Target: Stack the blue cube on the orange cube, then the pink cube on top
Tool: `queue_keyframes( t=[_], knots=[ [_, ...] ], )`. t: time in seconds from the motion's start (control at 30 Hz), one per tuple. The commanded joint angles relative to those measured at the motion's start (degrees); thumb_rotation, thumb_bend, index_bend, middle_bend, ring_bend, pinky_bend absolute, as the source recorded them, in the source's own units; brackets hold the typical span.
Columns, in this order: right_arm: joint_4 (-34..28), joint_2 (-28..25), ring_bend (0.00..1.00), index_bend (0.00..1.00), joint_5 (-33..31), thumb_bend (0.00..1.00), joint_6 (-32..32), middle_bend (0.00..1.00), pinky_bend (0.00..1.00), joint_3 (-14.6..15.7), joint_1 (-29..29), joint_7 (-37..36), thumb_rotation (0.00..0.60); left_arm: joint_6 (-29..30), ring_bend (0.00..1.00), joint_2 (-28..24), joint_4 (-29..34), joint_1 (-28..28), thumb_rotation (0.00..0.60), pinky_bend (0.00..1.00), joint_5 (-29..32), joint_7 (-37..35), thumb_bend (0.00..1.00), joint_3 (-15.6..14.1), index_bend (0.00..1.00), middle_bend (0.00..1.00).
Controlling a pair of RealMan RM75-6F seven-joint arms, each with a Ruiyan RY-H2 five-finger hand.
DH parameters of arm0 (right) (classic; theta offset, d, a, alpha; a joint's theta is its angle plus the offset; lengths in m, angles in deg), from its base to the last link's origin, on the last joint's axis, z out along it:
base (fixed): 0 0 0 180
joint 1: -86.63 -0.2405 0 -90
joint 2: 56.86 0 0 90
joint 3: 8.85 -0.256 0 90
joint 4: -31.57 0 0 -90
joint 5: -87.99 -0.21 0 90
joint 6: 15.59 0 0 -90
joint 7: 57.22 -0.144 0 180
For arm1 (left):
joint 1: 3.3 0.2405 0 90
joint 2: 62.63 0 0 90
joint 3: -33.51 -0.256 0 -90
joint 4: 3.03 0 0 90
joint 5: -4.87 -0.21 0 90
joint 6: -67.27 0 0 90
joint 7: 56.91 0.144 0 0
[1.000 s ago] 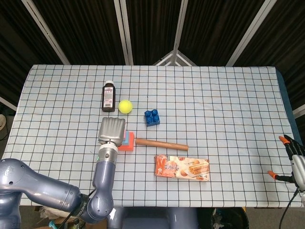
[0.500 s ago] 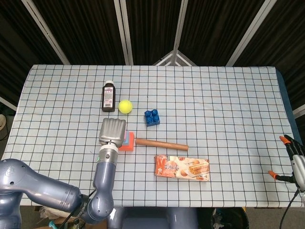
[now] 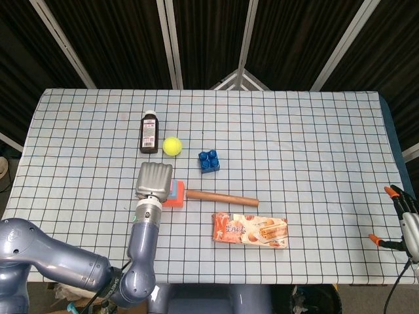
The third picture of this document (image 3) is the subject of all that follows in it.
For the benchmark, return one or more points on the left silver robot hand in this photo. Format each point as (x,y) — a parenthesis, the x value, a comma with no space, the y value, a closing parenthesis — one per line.
(154,180)

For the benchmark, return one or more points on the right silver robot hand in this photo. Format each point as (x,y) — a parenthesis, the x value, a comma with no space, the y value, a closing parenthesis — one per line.
(412,229)

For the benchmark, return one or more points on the light blue foam cube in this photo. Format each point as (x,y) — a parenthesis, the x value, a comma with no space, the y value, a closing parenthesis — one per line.
(175,189)

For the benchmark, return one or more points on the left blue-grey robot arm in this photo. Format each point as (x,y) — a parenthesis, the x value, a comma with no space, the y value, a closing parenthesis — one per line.
(144,235)

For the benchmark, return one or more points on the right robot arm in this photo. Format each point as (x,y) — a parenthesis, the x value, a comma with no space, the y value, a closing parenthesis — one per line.
(416,273)

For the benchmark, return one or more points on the large orange foam cube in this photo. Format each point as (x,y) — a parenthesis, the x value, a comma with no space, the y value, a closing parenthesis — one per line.
(175,202)

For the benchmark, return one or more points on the brown medicine bottle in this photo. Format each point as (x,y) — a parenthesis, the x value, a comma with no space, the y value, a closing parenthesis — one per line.
(149,144)

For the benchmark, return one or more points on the yellow tennis ball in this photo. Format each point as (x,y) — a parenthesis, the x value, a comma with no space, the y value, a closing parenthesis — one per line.
(172,146)

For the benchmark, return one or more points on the dark blue studded brick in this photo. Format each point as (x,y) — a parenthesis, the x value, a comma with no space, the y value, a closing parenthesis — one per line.
(209,162)

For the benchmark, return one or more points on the wooden rolling pin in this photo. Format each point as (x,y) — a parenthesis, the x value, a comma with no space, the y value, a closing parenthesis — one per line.
(222,198)

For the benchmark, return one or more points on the orange egg roll box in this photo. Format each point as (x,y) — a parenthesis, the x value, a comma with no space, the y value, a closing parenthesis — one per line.
(248,230)

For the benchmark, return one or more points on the black bin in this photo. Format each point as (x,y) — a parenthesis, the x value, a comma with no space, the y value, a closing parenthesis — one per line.
(320,301)

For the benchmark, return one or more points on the blue-grey robot torso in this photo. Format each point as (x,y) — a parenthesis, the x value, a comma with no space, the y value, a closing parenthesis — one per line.
(209,301)

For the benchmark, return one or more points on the checked light blue tablecloth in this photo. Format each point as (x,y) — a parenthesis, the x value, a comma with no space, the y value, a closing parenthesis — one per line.
(294,147)

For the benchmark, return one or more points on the white round object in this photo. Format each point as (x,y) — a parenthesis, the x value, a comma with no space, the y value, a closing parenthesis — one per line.
(2,167)

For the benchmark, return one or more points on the white screen frame rail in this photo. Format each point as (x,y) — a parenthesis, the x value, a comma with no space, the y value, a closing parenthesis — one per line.
(11,142)
(410,153)

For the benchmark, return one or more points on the white screen base bracket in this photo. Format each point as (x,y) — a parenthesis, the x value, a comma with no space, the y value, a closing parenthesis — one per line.
(226,82)

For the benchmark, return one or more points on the white double screen frame post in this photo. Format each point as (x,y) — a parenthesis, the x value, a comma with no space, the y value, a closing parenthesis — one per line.
(173,44)

